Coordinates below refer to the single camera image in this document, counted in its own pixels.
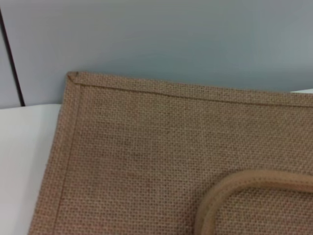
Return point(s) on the brown burlap tote bag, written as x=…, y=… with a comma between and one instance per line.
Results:
x=151, y=151

